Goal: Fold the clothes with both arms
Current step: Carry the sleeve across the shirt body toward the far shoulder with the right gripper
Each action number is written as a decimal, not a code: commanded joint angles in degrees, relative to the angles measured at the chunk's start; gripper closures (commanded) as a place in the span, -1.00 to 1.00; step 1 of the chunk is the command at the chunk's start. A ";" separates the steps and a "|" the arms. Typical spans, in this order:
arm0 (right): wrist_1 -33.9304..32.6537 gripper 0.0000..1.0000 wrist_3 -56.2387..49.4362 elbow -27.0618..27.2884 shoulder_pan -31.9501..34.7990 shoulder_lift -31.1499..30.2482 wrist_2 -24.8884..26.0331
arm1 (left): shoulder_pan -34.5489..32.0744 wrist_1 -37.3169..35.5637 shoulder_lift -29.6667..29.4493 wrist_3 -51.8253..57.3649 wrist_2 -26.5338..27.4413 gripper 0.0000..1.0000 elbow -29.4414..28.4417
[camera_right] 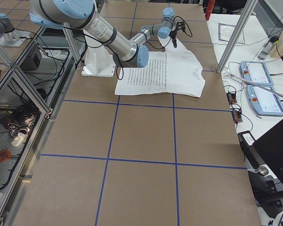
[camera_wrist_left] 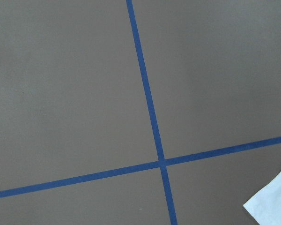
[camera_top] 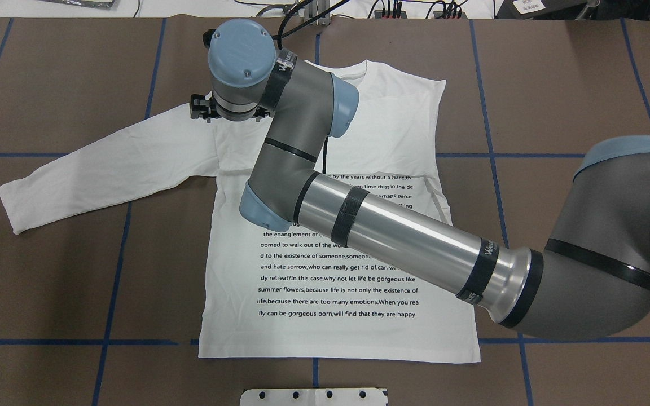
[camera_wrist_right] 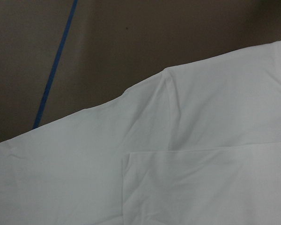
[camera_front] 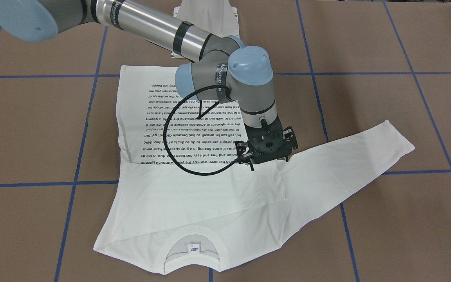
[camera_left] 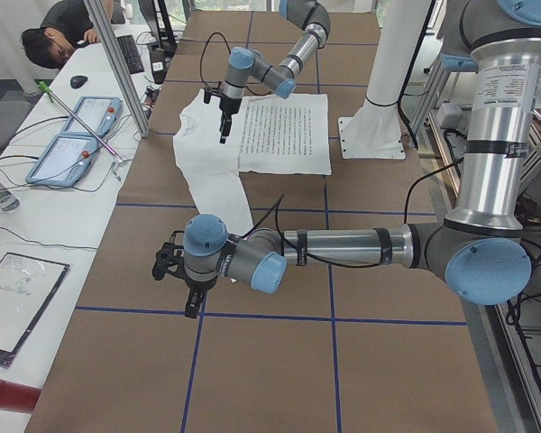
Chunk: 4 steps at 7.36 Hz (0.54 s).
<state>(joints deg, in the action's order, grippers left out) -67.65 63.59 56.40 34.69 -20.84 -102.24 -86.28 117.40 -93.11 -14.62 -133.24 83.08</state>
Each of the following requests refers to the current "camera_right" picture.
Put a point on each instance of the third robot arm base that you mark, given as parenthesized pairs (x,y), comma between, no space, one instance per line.
(9,36)

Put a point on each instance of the near blue teach pendant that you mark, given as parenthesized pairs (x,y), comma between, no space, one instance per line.
(263,102)

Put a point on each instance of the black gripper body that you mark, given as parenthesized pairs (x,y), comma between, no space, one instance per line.
(173,34)

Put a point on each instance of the red fire extinguisher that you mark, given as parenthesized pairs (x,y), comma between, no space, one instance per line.
(210,7)

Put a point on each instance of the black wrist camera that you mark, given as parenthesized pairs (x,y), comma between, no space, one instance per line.
(180,25)

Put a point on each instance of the black framed paper sheet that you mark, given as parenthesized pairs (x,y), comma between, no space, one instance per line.
(225,32)

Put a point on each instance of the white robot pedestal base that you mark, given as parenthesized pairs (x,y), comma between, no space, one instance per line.
(98,62)

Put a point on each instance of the blue teach pendant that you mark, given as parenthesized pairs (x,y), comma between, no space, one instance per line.
(256,72)
(263,102)

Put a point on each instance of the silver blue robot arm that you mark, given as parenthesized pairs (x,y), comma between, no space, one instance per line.
(163,30)
(82,15)

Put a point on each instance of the far blue teach pendant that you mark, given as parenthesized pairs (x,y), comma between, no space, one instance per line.
(256,72)

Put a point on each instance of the black laptop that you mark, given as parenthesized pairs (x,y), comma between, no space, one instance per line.
(270,148)

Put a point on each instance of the black box on shelf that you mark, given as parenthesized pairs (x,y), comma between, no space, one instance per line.
(33,59)

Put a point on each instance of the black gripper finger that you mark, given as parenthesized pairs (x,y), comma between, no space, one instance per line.
(174,43)

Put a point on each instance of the white long-sleeve printed shirt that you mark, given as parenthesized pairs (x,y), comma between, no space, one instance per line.
(176,70)

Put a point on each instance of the clear plastic water bottle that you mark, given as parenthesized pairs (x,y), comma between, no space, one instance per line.
(267,47)

